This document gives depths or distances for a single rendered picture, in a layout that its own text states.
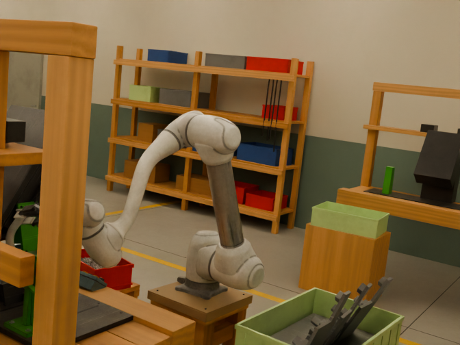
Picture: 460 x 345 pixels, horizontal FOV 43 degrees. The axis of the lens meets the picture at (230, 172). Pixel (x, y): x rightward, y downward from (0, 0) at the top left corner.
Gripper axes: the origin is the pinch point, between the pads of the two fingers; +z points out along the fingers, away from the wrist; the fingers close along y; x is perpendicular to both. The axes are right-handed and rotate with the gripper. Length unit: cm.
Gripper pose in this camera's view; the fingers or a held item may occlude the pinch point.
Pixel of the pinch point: (24, 217)
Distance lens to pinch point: 238.9
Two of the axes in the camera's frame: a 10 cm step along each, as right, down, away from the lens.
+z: -8.2, 0.9, 5.7
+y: -4.7, -6.7, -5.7
